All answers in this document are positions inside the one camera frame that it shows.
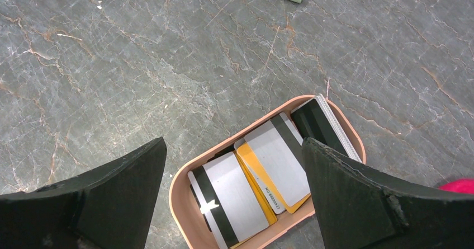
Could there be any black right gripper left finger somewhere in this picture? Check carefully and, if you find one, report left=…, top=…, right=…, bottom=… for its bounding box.
left=1, top=137, right=167, bottom=248

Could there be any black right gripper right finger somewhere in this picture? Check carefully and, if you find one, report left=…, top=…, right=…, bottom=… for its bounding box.
left=302, top=138, right=473, bottom=248

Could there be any yellow credit card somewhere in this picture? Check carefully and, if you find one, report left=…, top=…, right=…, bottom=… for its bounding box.
left=234, top=139, right=310, bottom=215

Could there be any white card with text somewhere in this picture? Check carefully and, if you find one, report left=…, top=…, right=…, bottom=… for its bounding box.
left=234, top=138, right=286, bottom=214

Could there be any black card stack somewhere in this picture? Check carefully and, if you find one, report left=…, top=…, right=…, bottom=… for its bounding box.
left=290, top=94, right=366, bottom=163

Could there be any silver card with black stripe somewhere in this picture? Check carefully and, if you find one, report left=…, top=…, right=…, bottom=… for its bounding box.
left=187, top=152, right=277, bottom=248

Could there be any crumpled red cloth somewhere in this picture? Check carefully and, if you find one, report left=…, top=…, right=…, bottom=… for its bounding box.
left=439, top=178, right=474, bottom=195

